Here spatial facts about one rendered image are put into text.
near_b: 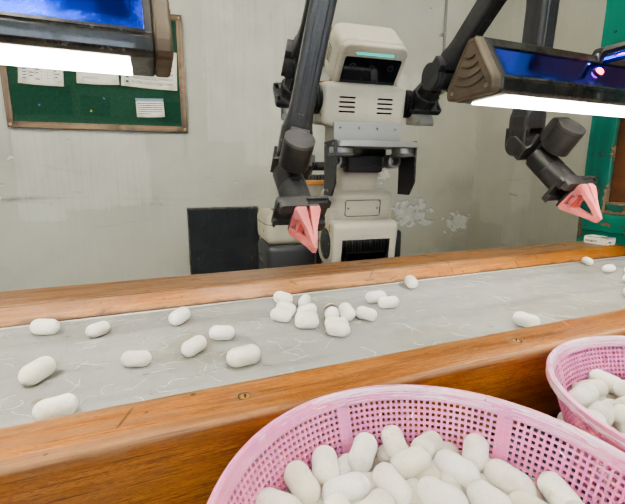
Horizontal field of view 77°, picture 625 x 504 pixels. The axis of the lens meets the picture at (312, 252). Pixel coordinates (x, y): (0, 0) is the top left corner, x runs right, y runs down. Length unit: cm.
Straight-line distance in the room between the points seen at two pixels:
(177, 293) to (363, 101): 85
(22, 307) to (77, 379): 24
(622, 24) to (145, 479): 140
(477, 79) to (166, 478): 52
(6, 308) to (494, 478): 62
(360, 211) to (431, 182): 183
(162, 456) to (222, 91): 243
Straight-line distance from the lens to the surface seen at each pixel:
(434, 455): 35
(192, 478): 35
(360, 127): 125
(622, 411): 46
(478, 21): 123
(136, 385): 45
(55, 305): 68
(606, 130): 138
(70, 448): 33
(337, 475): 32
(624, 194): 135
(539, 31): 108
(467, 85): 57
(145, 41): 39
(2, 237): 281
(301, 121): 81
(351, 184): 129
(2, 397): 49
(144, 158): 260
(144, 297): 67
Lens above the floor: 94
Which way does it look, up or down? 11 degrees down
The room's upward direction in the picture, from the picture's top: straight up
